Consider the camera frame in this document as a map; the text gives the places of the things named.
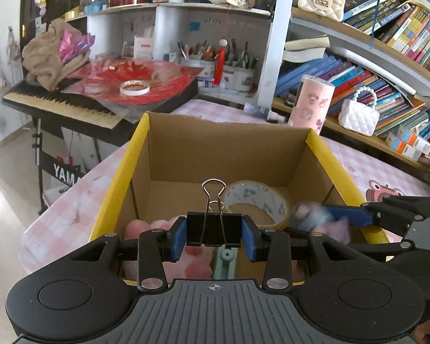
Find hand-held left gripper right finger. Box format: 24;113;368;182
241;216;362;291

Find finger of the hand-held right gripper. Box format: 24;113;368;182
346;241;414;262
324;195;430;237

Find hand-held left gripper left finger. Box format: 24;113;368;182
70;218;187;292

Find pink pig plush toy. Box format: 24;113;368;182
165;245;216;281

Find black binder clip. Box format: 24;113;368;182
186;178;243;248

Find tan packing tape roll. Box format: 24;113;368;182
224;181;292;229

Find fluffy pastel plush charm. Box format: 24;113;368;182
290;202;352;245

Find pink oval plush toy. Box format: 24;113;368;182
124;217;176;241

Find yellow cardboard box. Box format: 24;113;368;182
89;112;391;284

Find pink cartoon cylinder container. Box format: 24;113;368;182
288;75;336;134

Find small white-capped bottle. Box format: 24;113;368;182
244;102;289;123

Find black keyboard stand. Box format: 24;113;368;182
32;115;105;216

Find shelf row of blue books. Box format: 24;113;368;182
274;53;430;153

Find black electronic keyboard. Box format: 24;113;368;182
2;75;202;148

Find white double-sided tape roll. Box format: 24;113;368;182
119;79;151;97

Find pen cup with brushes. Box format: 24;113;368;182
179;40;216;80
222;40;259;93

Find red plastic sheets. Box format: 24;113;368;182
70;59;198;107

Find red tassel doll ornament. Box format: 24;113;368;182
214;37;230;87

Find white box with red label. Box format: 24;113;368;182
133;35;154;60

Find shelf row of colourful books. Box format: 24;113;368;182
342;0;430;77

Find pink foil wrappers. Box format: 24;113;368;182
59;29;96;66

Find brown crumpled cloth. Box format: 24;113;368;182
21;18;93;91

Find white quilted pearl-handle handbag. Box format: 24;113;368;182
338;86;380;137

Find white frame wooden bookshelf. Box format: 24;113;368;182
258;0;430;184

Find blue string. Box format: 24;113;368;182
370;0;381;50

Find white wall shelf unit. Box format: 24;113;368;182
62;2;273;98

